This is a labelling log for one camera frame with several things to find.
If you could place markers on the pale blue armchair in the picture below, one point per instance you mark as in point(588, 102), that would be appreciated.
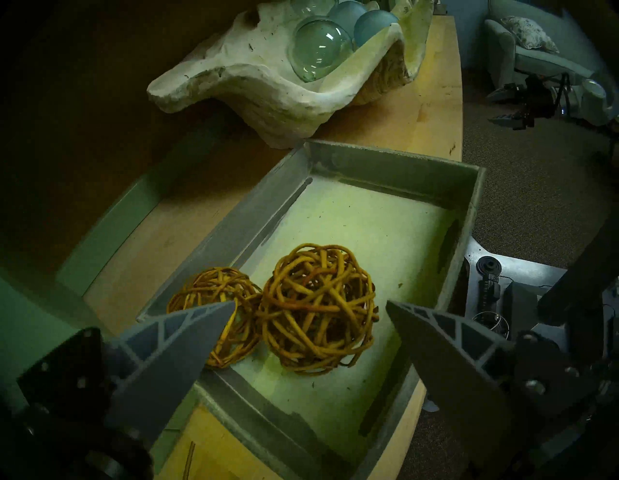
point(546, 63)

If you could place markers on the woven rattan ball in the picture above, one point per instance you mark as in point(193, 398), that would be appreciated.
point(217, 285)
point(316, 309)

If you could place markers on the thin wooden stick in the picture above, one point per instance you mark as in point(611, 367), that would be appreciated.
point(188, 459)

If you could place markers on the grey metal square tray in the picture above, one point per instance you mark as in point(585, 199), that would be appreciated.
point(362, 227)

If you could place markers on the green wooden shelf cabinet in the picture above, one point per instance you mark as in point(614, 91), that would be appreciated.
point(425, 111)

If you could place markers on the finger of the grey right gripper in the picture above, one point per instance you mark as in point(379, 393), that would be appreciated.
point(503, 93)
point(505, 122)

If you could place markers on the patterned cushion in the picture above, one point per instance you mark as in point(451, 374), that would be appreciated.
point(529, 34)

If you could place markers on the clear green glass ball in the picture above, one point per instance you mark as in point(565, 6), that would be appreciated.
point(319, 48)
point(309, 6)

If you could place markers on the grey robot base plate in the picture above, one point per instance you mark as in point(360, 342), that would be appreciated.
point(522, 268)

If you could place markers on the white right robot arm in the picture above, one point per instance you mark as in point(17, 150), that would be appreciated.
point(592, 99)

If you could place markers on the black power strip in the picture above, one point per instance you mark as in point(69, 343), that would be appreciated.
point(488, 292)

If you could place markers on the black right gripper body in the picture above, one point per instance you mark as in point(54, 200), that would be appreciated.
point(534, 101)

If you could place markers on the giant clam shell bowl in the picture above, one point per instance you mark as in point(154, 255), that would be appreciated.
point(251, 82)

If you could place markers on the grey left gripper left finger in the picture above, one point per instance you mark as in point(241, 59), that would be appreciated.
point(164, 358)

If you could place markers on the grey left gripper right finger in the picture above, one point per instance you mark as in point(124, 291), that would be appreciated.
point(454, 367)

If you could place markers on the frosted teal glass ball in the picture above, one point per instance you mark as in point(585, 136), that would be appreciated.
point(346, 15)
point(375, 26)

